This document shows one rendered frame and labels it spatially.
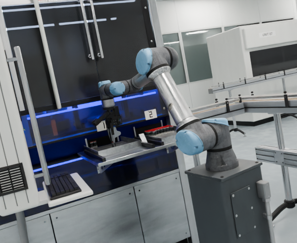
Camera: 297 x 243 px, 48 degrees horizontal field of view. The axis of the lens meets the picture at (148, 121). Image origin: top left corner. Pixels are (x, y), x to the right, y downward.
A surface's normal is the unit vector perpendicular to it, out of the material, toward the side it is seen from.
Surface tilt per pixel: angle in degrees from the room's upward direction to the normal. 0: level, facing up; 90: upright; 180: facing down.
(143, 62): 83
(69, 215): 90
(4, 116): 90
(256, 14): 90
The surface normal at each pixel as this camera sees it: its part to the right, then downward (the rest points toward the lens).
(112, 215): 0.41, 0.03
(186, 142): -0.71, 0.33
